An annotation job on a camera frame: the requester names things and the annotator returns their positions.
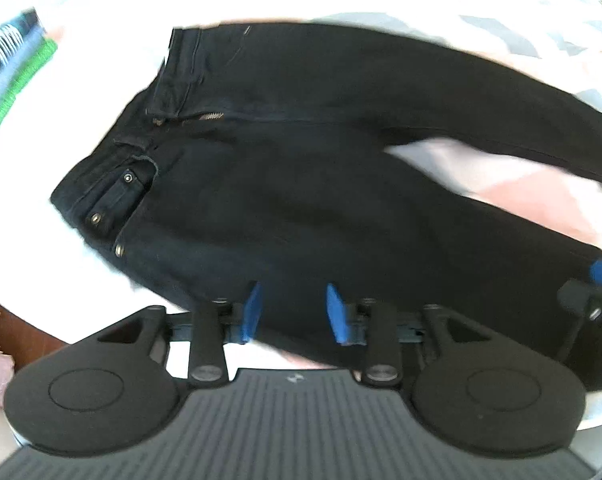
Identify green folded cloth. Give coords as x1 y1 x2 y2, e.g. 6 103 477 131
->
0 40 60 152

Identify black jeans pants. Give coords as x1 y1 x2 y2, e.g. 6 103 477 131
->
50 22 602 392

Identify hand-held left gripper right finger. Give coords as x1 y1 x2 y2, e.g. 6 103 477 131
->
325 283 494 387

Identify dark striped folded cloth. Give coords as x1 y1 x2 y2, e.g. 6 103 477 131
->
0 8 44 92

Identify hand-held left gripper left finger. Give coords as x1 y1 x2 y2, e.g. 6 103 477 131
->
97 281 265 388

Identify blue folded cloth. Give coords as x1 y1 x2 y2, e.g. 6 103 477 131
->
0 27 48 128

